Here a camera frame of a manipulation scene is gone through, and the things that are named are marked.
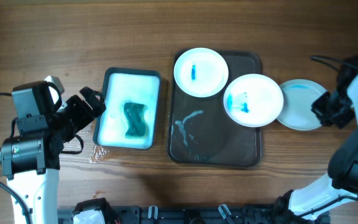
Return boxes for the green yellow sponge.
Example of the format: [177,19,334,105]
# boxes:
[124,102,148,138]

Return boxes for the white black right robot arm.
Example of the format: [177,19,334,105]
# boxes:
[265,55,358,223]

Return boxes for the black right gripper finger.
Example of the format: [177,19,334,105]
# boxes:
[317,115,334,127]
[311,93,330,117]

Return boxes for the white plate with blue streak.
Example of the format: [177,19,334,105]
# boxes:
[173,48,229,98]

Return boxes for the dark brown serving tray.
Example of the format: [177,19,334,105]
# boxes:
[166,48,263,168]

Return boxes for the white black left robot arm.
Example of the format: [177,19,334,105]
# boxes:
[0,81,106,223]

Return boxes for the white plate with blue smear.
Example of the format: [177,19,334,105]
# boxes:
[223,74,284,128]

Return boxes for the dark green soapy water tray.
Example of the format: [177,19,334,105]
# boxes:
[93,67,161,150]

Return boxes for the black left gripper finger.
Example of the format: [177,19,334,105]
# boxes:
[80,86,105,108]
[82,101,106,120]

